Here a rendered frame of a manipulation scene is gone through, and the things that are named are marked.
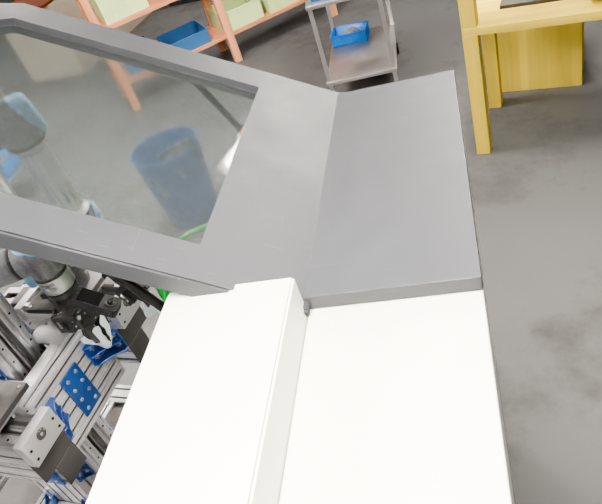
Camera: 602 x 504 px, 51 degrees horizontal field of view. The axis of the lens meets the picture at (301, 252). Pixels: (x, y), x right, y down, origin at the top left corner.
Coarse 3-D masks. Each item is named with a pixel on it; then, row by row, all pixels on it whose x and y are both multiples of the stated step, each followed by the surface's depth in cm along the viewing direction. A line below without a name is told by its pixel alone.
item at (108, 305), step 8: (80, 288) 143; (72, 296) 141; (80, 296) 141; (88, 296) 142; (96, 296) 142; (104, 296) 143; (112, 296) 144; (72, 304) 141; (80, 304) 141; (88, 304) 140; (96, 304) 141; (104, 304) 141; (112, 304) 142; (120, 304) 143; (96, 312) 142; (104, 312) 141; (112, 312) 141
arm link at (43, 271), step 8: (8, 256) 132; (16, 256) 131; (24, 256) 130; (32, 256) 131; (16, 264) 132; (24, 264) 132; (32, 264) 132; (40, 264) 133; (48, 264) 134; (56, 264) 135; (64, 264) 138; (16, 272) 132; (24, 272) 133; (32, 272) 134; (40, 272) 134; (48, 272) 134; (56, 272) 135; (40, 280) 135; (48, 280) 135
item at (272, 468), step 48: (240, 288) 99; (288, 288) 96; (192, 336) 94; (240, 336) 91; (288, 336) 91; (144, 384) 89; (192, 384) 86; (240, 384) 84; (288, 384) 88; (144, 432) 82; (192, 432) 80; (240, 432) 78; (288, 432) 86; (96, 480) 79; (144, 480) 77; (192, 480) 75; (240, 480) 73
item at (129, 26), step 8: (16, 0) 719; (24, 0) 705; (32, 0) 692; (40, 0) 680; (48, 0) 668; (56, 0) 675; (64, 0) 686; (72, 0) 698; (88, 0) 721; (48, 8) 667; (56, 8) 675; (64, 8) 686; (72, 8) 697; (72, 16) 697; (80, 16) 709; (96, 16) 733; (144, 16) 817; (128, 24) 786; (136, 24) 801; (128, 32) 786
